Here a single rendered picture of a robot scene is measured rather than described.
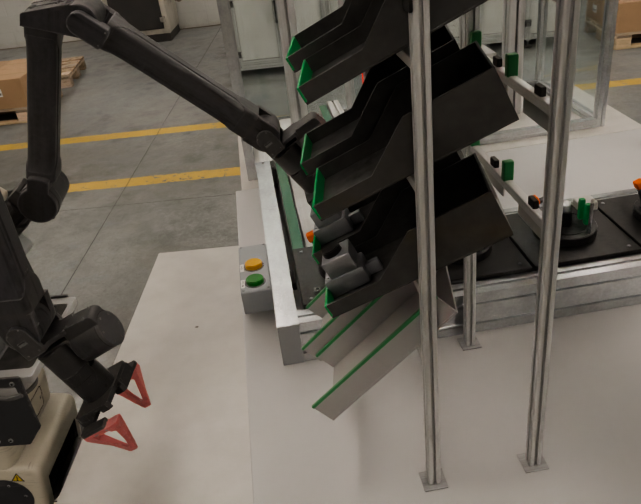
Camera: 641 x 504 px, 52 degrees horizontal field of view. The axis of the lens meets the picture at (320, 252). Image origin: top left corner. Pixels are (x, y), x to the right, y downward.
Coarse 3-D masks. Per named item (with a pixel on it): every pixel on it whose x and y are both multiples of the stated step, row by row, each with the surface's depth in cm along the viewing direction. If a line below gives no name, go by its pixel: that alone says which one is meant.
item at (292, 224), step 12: (276, 168) 209; (288, 180) 200; (288, 192) 192; (300, 192) 198; (288, 204) 185; (300, 204) 191; (288, 216) 179; (300, 216) 185; (288, 228) 174; (312, 228) 178; (300, 240) 167
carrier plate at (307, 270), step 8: (304, 248) 158; (296, 256) 156; (304, 256) 155; (296, 264) 152; (304, 264) 152; (312, 264) 152; (296, 272) 150; (304, 272) 149; (312, 272) 149; (304, 280) 146; (312, 280) 146; (320, 280) 145; (304, 288) 143; (312, 288) 143; (304, 296) 141; (312, 296) 140; (304, 304) 138
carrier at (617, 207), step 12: (600, 204) 161; (612, 204) 161; (624, 204) 160; (636, 204) 155; (612, 216) 156; (624, 216) 155; (636, 216) 153; (624, 228) 150; (636, 228) 150; (636, 240) 146
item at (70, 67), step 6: (66, 60) 749; (72, 60) 749; (78, 60) 744; (66, 66) 723; (72, 66) 720; (78, 66) 733; (84, 66) 759; (66, 72) 699; (72, 72) 706; (78, 72) 729; (66, 78) 693; (72, 78) 702; (78, 78) 727; (66, 84) 696; (72, 84) 700
